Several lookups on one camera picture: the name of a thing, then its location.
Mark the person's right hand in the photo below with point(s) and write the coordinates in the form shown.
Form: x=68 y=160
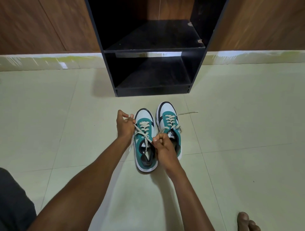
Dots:
x=166 y=154

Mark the person's left hand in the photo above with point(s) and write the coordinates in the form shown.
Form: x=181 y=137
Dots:
x=124 y=128

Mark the person's right thumb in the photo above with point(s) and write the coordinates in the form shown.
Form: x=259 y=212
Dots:
x=155 y=144

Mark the person's left thumb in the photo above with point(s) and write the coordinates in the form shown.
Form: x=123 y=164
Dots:
x=130 y=121

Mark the beige shoelace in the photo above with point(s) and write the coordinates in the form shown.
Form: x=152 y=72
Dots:
x=143 y=134
x=188 y=113

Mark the person's left forearm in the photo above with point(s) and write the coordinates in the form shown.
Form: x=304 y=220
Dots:
x=90 y=185

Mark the person's right forearm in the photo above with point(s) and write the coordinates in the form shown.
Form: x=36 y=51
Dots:
x=188 y=202

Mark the green and white sneaker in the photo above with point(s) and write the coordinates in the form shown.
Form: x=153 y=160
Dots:
x=145 y=164
x=166 y=110

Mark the black open shelf unit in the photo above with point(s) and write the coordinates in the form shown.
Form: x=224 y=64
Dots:
x=152 y=35

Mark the person's bare foot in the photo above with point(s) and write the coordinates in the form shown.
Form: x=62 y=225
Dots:
x=245 y=222

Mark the brown wooden wardrobe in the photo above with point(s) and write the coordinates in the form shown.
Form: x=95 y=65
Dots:
x=35 y=23

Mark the dark grey shorts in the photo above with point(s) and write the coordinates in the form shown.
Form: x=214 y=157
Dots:
x=14 y=204

